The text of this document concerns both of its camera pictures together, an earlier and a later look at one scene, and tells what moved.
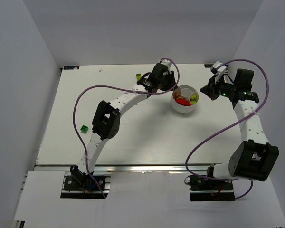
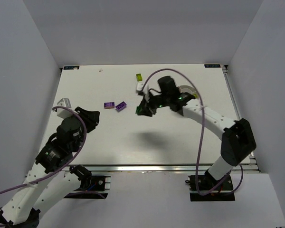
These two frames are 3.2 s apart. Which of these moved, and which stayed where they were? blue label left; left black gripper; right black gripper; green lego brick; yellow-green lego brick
Moved: green lego brick; left black gripper; right black gripper
Stayed: blue label left; yellow-green lego brick
